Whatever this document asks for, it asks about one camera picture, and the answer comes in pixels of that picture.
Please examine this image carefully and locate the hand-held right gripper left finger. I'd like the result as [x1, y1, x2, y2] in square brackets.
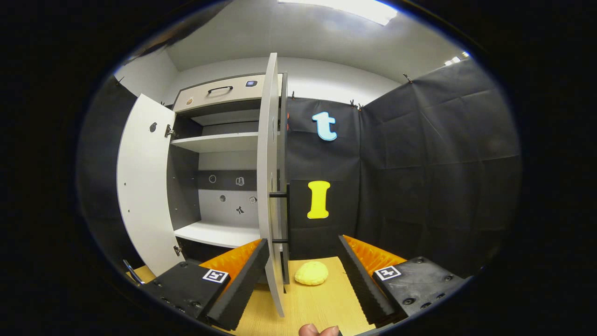
[140, 238, 271, 331]

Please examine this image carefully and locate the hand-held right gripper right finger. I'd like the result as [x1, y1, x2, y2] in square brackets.
[338, 234, 472, 327]

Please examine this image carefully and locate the yellow sponge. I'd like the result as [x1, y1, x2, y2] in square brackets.
[294, 261, 329, 286]

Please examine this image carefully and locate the white cabinet shelf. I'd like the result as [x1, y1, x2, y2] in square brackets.
[170, 132, 260, 154]
[174, 220, 262, 249]

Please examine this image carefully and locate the beige cabinet drawer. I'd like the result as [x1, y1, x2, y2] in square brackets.
[173, 73, 284, 112]

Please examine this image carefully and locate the white cabinet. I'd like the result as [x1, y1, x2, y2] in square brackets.
[166, 72, 289, 262]

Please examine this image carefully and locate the curved metal handle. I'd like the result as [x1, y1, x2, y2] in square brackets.
[122, 259, 144, 285]

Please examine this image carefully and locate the white cabinet door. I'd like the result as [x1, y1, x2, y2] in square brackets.
[257, 52, 288, 318]
[117, 93, 186, 277]

